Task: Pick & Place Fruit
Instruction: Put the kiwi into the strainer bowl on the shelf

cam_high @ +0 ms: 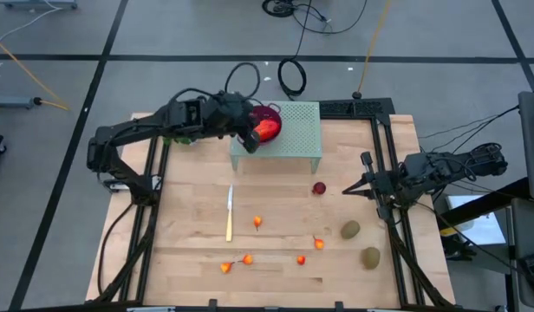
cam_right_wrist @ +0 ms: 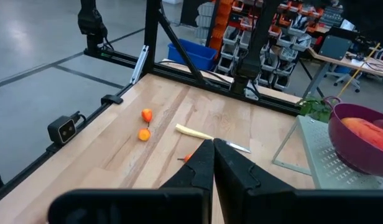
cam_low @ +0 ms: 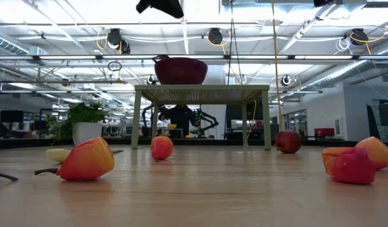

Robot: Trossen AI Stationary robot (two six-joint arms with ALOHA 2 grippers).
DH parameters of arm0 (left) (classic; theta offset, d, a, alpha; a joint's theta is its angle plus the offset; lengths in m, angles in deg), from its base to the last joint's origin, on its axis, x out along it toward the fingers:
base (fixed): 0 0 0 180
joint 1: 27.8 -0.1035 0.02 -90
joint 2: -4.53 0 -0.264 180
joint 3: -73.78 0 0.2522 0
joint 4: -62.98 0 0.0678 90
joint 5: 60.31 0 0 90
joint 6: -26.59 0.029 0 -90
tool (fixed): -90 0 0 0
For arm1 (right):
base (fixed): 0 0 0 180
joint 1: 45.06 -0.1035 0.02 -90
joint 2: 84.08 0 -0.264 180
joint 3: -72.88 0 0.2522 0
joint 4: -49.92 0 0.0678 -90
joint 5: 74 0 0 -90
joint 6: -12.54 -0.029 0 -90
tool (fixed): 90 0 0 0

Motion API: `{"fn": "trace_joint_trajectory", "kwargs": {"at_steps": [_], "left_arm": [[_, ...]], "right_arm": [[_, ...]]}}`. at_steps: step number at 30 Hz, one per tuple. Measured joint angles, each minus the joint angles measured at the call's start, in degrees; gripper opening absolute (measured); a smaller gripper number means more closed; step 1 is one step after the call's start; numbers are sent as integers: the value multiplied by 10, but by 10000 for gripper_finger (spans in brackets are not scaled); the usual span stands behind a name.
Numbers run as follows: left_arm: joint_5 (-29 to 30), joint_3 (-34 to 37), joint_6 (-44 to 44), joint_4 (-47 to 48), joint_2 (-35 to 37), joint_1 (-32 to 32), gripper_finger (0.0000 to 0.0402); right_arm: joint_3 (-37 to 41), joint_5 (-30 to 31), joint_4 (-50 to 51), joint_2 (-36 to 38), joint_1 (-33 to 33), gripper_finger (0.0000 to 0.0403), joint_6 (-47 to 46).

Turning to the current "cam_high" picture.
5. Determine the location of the tangled black cable bundle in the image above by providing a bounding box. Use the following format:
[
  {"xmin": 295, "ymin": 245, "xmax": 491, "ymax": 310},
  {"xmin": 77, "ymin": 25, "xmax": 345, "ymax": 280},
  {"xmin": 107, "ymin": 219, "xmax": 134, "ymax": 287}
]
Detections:
[{"xmin": 261, "ymin": 0, "xmax": 296, "ymax": 19}]

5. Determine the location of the purple colander bowl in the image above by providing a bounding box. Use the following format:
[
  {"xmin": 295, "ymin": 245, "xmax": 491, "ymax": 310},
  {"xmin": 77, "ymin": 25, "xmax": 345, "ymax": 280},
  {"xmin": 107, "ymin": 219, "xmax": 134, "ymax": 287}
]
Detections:
[{"xmin": 248, "ymin": 101, "xmax": 283, "ymax": 146}]

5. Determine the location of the knife with cream handle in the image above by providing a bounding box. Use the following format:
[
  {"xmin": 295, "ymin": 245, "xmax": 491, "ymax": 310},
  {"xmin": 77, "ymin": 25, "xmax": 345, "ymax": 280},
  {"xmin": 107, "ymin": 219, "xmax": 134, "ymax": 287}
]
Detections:
[{"xmin": 225, "ymin": 185, "xmax": 234, "ymax": 243}]

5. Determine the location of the black diagonal stand beam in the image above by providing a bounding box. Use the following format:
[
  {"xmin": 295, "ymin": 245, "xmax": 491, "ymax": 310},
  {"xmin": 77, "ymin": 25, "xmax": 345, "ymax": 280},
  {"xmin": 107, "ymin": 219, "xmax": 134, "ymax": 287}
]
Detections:
[{"xmin": 438, "ymin": 176, "xmax": 534, "ymax": 231}]

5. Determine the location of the mint green perforated metal shelf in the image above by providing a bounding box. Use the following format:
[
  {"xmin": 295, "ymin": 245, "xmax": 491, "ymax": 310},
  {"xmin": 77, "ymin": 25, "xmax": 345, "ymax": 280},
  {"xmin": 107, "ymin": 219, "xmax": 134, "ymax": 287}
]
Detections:
[{"xmin": 230, "ymin": 100, "xmax": 323, "ymax": 174}]

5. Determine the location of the thin black cable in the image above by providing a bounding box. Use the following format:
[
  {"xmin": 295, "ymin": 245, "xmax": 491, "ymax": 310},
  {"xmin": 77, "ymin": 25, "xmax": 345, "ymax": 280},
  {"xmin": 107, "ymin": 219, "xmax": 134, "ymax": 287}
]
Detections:
[{"xmin": 292, "ymin": 0, "xmax": 368, "ymax": 36}]

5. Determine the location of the left arm's black gripper body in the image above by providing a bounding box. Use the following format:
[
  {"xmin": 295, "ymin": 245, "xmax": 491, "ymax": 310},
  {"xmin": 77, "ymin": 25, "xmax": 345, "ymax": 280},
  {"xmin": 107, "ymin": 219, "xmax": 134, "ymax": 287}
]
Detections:
[{"xmin": 231, "ymin": 110, "xmax": 262, "ymax": 155}]

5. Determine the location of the black perforated metal housing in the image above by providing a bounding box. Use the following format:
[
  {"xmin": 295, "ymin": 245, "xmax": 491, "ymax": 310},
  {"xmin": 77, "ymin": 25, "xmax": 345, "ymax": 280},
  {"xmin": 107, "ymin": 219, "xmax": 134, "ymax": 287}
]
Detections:
[{"xmin": 318, "ymin": 97, "xmax": 396, "ymax": 120}]

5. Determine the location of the grey cabinet panel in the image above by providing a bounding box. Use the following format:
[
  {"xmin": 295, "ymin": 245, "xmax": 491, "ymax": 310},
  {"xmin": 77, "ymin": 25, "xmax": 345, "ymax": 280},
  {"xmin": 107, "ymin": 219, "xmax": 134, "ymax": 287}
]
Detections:
[
  {"xmin": 517, "ymin": 89, "xmax": 534, "ymax": 203},
  {"xmin": 508, "ymin": 197, "xmax": 534, "ymax": 311}
]

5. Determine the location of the coiled black cable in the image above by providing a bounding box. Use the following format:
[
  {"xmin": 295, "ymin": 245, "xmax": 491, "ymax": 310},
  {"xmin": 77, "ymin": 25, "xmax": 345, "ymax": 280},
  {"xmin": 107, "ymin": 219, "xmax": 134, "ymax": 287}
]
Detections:
[{"xmin": 277, "ymin": 0, "xmax": 314, "ymax": 99}]

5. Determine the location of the brown kiwi fruit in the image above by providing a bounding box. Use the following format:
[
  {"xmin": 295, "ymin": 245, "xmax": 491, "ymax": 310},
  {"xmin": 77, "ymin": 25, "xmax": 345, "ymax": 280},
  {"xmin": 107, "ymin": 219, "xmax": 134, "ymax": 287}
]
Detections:
[
  {"xmin": 361, "ymin": 246, "xmax": 381, "ymax": 270},
  {"xmin": 340, "ymin": 219, "xmax": 361, "ymax": 241}
]

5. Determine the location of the yellow pole with base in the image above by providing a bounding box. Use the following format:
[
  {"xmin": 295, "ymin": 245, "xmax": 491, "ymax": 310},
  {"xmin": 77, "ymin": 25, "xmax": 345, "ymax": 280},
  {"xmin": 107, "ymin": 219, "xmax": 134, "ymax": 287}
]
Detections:
[{"xmin": 352, "ymin": 0, "xmax": 394, "ymax": 101}]

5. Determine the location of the grey floor bar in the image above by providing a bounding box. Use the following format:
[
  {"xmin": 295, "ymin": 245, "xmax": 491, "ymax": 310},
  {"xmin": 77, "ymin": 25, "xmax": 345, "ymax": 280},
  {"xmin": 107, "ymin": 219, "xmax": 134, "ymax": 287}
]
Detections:
[{"xmin": 0, "ymin": 95, "xmax": 37, "ymax": 110}]

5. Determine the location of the yellow cable with black plug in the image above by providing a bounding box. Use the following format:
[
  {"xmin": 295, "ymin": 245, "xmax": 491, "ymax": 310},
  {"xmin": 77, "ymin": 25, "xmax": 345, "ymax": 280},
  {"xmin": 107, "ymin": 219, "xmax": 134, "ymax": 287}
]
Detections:
[{"xmin": 0, "ymin": 34, "xmax": 71, "ymax": 112}]

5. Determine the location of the red orange mango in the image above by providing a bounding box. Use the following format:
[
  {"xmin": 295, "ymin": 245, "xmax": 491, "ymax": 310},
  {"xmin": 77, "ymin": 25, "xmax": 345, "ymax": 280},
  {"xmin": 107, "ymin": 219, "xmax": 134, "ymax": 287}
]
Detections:
[{"xmin": 253, "ymin": 119, "xmax": 281, "ymax": 143}]

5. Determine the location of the right arm's black gripper body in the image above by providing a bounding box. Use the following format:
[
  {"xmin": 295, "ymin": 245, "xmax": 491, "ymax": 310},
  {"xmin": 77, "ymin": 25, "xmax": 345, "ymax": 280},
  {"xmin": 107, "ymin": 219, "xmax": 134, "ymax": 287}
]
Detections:
[{"xmin": 360, "ymin": 151, "xmax": 399, "ymax": 221}]

